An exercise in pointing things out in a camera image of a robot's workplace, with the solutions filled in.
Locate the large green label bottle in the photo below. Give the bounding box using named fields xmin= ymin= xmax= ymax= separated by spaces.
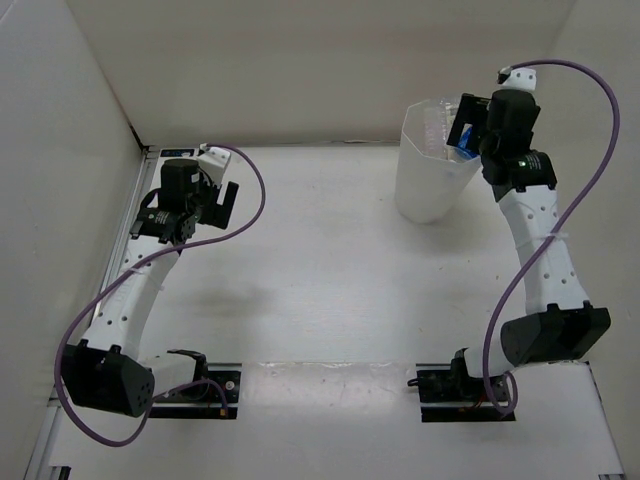
xmin=421 ymin=97 xmax=462 ymax=163

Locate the blue label plastic bottle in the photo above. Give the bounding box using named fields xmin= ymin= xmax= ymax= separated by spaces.
xmin=451 ymin=124 xmax=477 ymax=163

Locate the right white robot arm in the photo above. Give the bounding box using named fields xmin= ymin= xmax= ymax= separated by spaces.
xmin=447 ymin=89 xmax=611 ymax=400

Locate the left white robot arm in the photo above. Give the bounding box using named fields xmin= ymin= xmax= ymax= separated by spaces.
xmin=61 ymin=148 xmax=239 ymax=418

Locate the white plastic bin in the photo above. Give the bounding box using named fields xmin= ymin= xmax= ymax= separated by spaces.
xmin=394 ymin=101 xmax=480 ymax=224

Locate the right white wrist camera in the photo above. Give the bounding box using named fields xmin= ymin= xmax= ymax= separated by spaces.
xmin=497 ymin=67 xmax=537 ymax=93

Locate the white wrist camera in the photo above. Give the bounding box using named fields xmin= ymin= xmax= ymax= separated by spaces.
xmin=497 ymin=67 xmax=537 ymax=93
xmin=197 ymin=144 xmax=232 ymax=186

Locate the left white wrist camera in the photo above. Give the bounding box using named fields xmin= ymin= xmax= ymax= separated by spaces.
xmin=197 ymin=144 xmax=232 ymax=186

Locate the left aluminium frame rail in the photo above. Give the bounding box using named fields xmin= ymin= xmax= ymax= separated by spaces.
xmin=23 ymin=146 xmax=157 ymax=479

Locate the aluminium frame rail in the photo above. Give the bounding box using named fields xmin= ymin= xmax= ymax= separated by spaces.
xmin=492 ymin=137 xmax=626 ymax=476
xmin=23 ymin=146 xmax=157 ymax=479

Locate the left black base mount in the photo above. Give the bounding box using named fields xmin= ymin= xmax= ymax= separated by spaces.
xmin=150 ymin=363 xmax=242 ymax=420

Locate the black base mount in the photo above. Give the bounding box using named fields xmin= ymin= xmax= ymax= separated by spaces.
xmin=150 ymin=363 xmax=242 ymax=420
xmin=407 ymin=360 xmax=516 ymax=423

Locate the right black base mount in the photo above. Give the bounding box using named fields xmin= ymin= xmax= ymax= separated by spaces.
xmin=407 ymin=360 xmax=516 ymax=423

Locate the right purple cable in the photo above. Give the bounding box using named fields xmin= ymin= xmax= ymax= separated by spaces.
xmin=483 ymin=58 xmax=621 ymax=416

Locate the right aluminium frame rail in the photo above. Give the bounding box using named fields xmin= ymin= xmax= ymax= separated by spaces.
xmin=492 ymin=137 xmax=626 ymax=476

